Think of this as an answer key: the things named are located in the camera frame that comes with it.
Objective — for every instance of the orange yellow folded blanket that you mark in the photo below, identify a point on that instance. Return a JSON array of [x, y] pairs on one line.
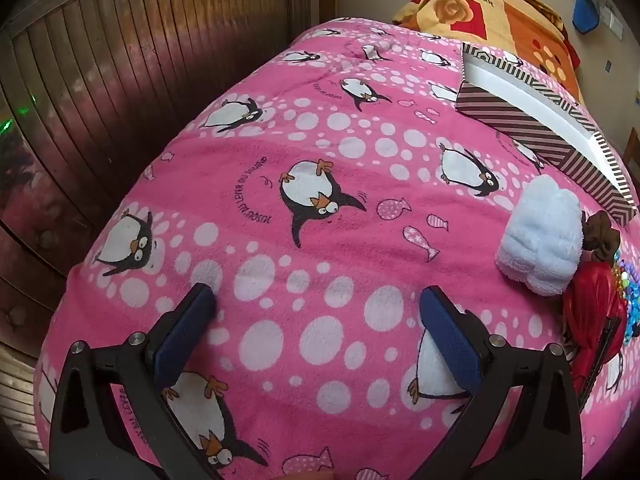
[[528, 29]]

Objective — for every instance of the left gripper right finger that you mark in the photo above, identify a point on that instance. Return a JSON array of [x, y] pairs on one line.
[[521, 418]]

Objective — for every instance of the leopard print bow scrunchie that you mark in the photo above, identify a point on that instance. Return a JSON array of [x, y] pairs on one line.
[[599, 237]]

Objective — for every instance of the striped chevron tray box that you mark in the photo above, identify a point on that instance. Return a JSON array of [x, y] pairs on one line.
[[508, 97]]

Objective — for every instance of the blue cloth on wall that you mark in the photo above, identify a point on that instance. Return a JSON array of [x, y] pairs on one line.
[[585, 17]]

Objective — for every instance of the pink penguin blanket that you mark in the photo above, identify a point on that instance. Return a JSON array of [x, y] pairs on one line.
[[384, 254]]

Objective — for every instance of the red bow hair clip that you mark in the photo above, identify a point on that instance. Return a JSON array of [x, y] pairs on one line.
[[595, 317]]

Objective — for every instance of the light blue fluffy scrunchie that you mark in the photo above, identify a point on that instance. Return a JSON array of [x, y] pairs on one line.
[[542, 244]]

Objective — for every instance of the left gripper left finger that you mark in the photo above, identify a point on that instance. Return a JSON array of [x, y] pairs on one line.
[[88, 438]]

